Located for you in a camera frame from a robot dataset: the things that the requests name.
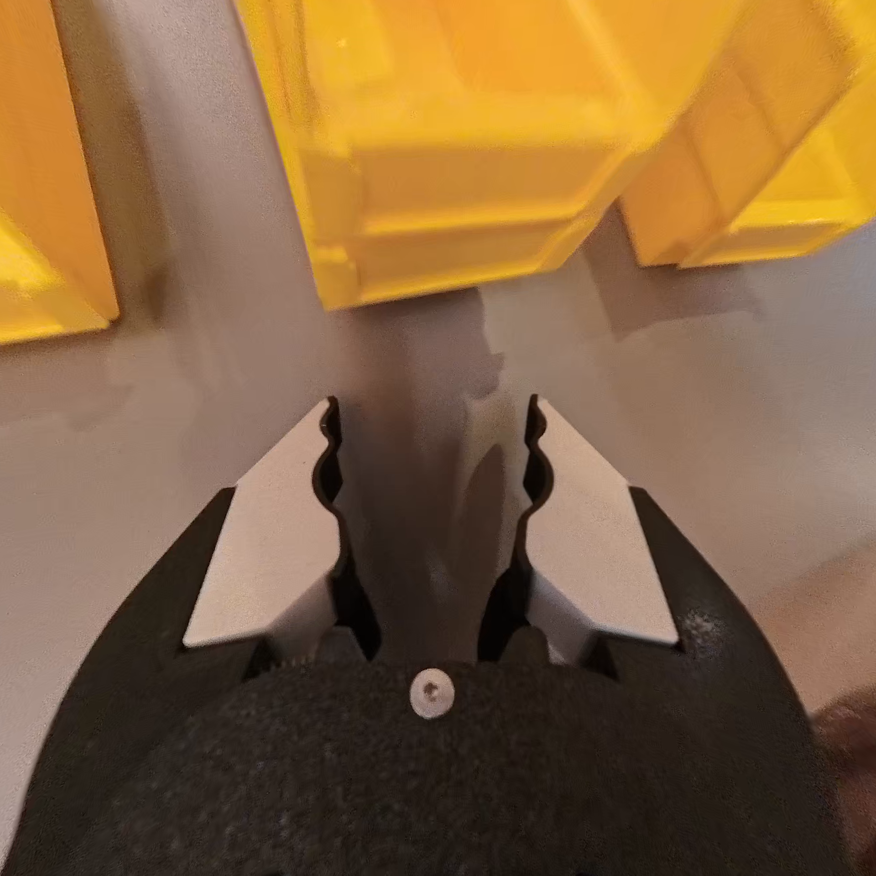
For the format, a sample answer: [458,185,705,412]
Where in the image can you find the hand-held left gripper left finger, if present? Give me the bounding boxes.
[183,397,350,659]

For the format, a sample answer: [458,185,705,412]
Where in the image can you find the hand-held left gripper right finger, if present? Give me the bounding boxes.
[515,396,678,666]

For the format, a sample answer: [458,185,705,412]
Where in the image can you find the grey desk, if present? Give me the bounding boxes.
[0,0,876,788]

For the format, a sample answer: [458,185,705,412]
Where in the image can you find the person's brown trousers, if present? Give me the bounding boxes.
[811,691,876,876]

